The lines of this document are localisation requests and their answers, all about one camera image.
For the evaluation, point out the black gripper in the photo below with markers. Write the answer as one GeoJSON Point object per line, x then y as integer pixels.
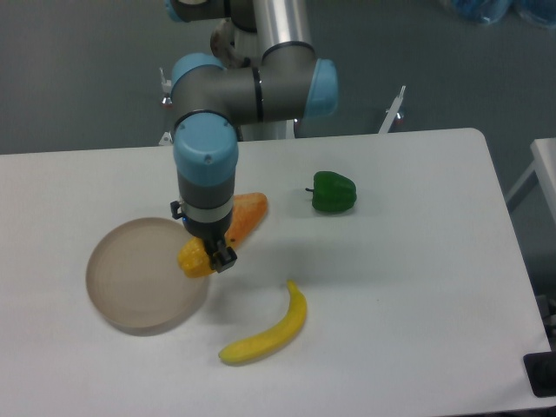
{"type": "Point", "coordinates": [210, 226]}

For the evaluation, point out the yellow bell pepper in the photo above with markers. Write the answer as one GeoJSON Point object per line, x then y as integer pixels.
{"type": "Point", "coordinates": [193, 260]}

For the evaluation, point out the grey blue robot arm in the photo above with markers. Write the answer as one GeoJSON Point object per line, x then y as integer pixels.
{"type": "Point", "coordinates": [213, 99]}

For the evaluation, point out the beige round plate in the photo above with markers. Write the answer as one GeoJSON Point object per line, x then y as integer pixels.
{"type": "Point", "coordinates": [134, 282]}

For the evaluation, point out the green bell pepper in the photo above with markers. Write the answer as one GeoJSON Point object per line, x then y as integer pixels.
{"type": "Point", "coordinates": [332, 192]}

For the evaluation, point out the yellow banana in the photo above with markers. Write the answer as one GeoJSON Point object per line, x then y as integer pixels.
{"type": "Point", "coordinates": [271, 340]}

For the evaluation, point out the black device at table edge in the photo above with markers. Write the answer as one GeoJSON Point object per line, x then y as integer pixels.
{"type": "Point", "coordinates": [540, 370]}

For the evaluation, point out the white side table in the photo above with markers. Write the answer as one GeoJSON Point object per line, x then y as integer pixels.
{"type": "Point", "coordinates": [541, 171]}

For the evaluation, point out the blue plastic bags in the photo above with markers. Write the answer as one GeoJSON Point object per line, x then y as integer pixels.
{"type": "Point", "coordinates": [537, 13]}

